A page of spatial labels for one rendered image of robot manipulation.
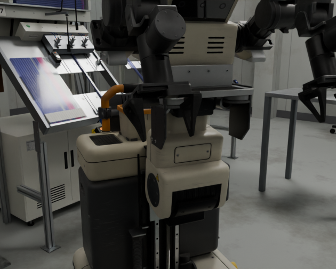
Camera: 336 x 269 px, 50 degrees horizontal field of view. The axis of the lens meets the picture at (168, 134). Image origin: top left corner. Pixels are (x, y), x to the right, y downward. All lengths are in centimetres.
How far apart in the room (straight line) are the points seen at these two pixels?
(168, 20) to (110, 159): 72
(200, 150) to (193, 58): 27
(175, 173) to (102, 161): 33
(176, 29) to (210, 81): 41
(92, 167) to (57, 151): 124
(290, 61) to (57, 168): 431
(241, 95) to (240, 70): 531
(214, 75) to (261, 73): 481
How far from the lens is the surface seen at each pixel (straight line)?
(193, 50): 102
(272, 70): 576
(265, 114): 285
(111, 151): 126
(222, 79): 105
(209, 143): 109
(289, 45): 597
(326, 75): 89
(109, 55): 95
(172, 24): 64
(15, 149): 238
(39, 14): 257
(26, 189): 231
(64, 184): 258
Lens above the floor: 116
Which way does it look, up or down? 14 degrees down
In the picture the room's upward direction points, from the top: straight up
